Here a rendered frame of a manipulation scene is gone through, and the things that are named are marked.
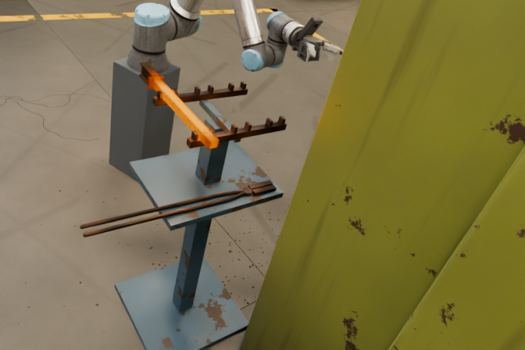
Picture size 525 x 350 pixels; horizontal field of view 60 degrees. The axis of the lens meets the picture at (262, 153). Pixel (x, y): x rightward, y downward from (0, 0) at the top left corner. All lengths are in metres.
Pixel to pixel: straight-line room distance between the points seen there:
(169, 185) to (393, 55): 0.79
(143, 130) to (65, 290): 0.79
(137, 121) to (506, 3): 1.78
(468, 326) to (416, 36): 0.49
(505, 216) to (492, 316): 0.16
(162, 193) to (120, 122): 1.03
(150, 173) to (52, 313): 0.74
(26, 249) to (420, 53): 1.75
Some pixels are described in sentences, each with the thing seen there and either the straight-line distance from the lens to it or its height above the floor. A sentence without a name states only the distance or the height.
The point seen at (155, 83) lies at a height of 0.95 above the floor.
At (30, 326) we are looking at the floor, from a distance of 1.92.
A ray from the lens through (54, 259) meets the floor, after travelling 2.10.
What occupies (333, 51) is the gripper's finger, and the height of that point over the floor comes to 0.99.
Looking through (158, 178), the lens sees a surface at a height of 0.67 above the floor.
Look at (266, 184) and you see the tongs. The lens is 1.47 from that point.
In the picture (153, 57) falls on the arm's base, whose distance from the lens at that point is 2.16.
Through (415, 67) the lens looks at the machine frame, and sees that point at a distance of 0.88.
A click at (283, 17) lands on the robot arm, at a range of 1.91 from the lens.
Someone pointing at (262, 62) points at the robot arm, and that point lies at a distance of 1.83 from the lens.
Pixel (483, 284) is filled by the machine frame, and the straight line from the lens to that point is 0.77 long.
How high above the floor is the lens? 1.58
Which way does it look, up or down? 34 degrees down
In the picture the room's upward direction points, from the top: 15 degrees clockwise
